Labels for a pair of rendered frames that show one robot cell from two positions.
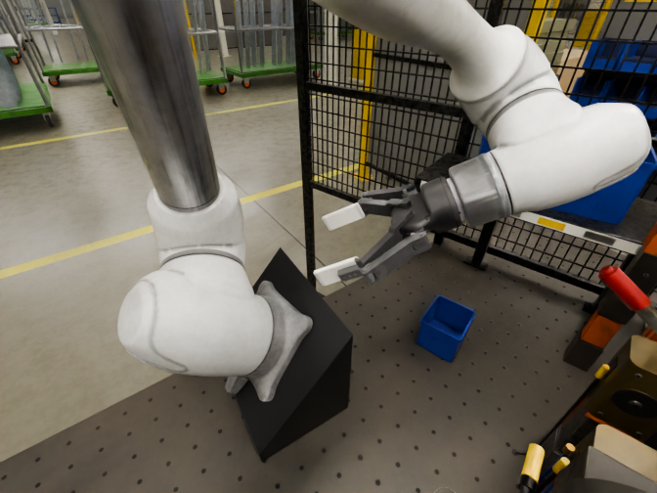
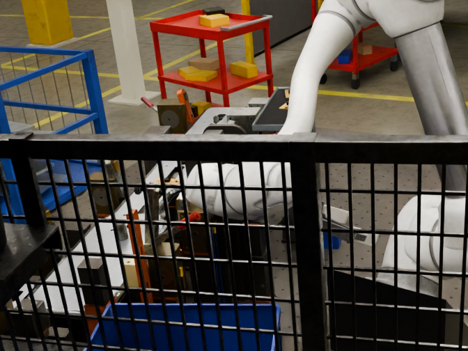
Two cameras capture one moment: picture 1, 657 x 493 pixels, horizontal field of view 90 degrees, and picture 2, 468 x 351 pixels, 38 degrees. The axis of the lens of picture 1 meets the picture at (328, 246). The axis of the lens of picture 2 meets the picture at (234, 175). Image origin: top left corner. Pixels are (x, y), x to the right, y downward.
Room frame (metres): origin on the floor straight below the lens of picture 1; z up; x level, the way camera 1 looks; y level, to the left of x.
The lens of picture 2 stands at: (1.58, -0.72, 1.82)
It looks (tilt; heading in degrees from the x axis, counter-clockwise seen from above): 24 degrees down; 159
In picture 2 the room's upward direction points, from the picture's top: 6 degrees counter-clockwise
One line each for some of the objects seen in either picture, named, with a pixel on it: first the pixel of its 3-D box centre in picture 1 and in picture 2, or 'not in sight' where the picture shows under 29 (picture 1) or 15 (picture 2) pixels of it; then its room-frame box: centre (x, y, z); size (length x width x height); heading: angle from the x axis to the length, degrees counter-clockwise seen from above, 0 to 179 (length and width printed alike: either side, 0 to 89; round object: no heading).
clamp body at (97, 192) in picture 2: not in sight; (109, 226); (-0.31, -0.43, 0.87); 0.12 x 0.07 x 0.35; 52
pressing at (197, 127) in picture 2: not in sight; (167, 180); (-0.26, -0.24, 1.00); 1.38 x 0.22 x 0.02; 142
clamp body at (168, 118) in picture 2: not in sight; (175, 145); (-0.83, -0.04, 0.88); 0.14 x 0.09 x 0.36; 52
